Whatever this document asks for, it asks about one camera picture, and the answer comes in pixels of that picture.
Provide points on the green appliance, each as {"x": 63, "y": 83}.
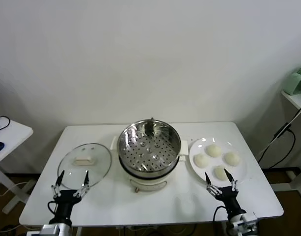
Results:
{"x": 293, "y": 83}

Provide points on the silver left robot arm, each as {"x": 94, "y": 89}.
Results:
{"x": 65, "y": 229}

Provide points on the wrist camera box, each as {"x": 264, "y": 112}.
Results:
{"x": 249, "y": 218}
{"x": 49, "y": 230}

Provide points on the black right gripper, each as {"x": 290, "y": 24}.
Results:
{"x": 227, "y": 196}

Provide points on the white desk with legs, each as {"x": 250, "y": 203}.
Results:
{"x": 296, "y": 99}

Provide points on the white round plate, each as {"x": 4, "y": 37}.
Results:
{"x": 238, "y": 177}

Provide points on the glass pot lid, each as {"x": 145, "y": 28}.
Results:
{"x": 84, "y": 161}

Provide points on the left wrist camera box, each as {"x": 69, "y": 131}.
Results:
{"x": 49, "y": 230}

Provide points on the stainless steel steamer basket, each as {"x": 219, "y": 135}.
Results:
{"x": 150, "y": 147}

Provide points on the white steamed baozi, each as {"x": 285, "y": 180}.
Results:
{"x": 220, "y": 173}
{"x": 231, "y": 158}
{"x": 201, "y": 161}
{"x": 213, "y": 150}

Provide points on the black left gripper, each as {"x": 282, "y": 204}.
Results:
{"x": 65, "y": 199}

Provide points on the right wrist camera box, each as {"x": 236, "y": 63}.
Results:
{"x": 249, "y": 218}

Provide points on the white side table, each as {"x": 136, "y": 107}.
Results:
{"x": 15, "y": 132}

